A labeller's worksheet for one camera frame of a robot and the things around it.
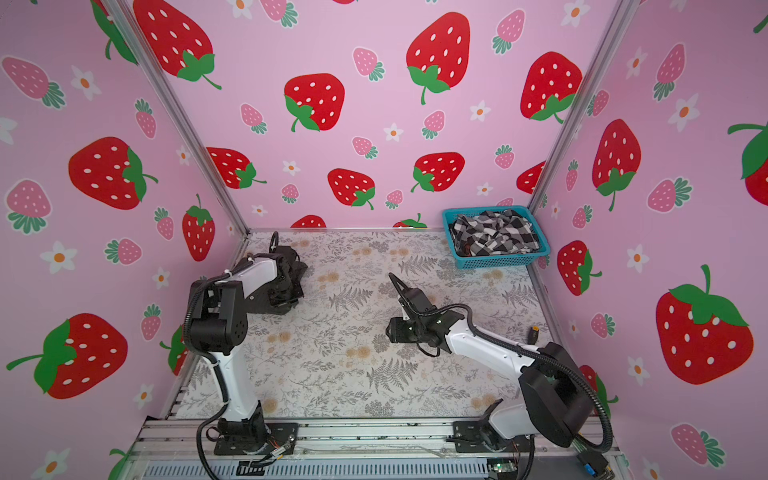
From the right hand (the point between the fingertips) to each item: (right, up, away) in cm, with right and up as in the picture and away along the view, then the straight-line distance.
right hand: (388, 331), depth 84 cm
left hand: (-32, +6, +16) cm, 36 cm away
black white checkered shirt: (+37, +30, +21) cm, 52 cm away
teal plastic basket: (+38, +20, +20) cm, 47 cm away
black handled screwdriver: (+45, -2, +7) cm, 46 cm away
